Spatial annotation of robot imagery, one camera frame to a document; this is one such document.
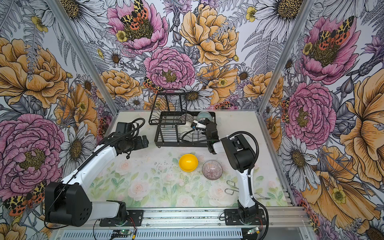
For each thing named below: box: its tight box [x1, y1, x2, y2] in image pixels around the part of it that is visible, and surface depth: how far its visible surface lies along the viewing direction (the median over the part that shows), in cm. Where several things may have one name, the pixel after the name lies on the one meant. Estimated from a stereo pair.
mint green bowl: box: [196, 111, 212, 123], surface depth 112 cm
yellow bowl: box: [179, 153, 199, 172], surface depth 93 cm
